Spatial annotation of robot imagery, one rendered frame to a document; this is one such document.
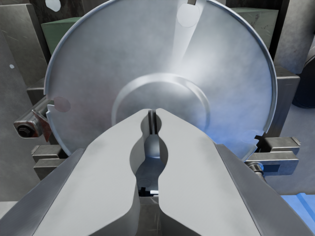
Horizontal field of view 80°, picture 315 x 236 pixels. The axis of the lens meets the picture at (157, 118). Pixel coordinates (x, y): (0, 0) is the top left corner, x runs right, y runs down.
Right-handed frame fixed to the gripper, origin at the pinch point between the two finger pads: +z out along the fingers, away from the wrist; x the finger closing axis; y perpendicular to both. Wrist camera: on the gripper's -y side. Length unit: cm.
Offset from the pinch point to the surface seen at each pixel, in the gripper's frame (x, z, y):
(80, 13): -21, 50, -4
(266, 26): 18.3, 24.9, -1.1
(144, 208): -1.3, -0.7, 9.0
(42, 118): -15.2, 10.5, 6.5
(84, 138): -10.7, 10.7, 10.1
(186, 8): 3.2, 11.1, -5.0
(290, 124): 79, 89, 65
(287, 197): 95, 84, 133
